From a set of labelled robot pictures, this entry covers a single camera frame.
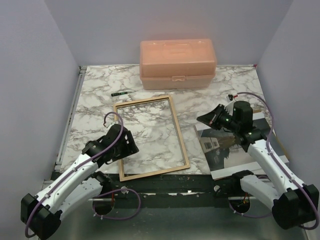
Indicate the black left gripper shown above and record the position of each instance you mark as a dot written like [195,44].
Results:
[130,149]

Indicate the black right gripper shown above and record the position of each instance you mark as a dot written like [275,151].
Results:
[212,117]

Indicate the rectangular picture frame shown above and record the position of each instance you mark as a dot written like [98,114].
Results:
[155,128]

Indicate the glossy photo print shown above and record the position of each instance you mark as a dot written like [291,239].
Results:
[223,155]

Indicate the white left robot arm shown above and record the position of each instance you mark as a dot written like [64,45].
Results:
[43,213]

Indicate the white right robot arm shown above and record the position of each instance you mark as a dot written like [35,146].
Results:
[292,202]

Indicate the small green black screwdriver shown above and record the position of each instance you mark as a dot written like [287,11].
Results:
[115,94]

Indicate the orange translucent plastic toolbox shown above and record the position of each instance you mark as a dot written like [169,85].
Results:
[177,64]

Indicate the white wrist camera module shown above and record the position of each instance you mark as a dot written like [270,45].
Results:
[231,99]

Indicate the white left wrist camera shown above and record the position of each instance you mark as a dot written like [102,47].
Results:
[109,125]

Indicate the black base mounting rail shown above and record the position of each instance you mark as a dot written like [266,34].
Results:
[171,191]

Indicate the aluminium extrusion frame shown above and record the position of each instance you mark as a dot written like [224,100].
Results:
[93,104]

